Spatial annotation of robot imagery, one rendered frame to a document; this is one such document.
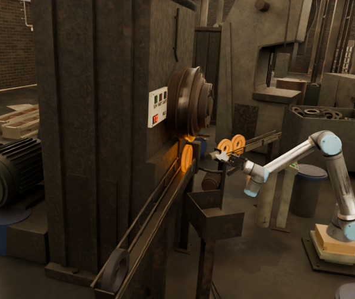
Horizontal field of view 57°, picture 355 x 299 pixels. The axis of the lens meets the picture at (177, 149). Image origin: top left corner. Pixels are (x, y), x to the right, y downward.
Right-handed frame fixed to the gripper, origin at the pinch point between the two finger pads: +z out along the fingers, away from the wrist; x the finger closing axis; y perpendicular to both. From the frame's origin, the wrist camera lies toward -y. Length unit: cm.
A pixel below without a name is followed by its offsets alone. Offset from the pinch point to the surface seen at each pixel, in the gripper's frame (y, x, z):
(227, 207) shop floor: -70, -71, -28
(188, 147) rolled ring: 3.7, 16.2, 18.8
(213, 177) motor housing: -21.3, -13.7, -3.9
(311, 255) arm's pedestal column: -47, -16, -95
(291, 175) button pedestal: -7, -50, -61
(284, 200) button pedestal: -30, -50, -66
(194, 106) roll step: 34, 30, 23
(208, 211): -12, 53, -9
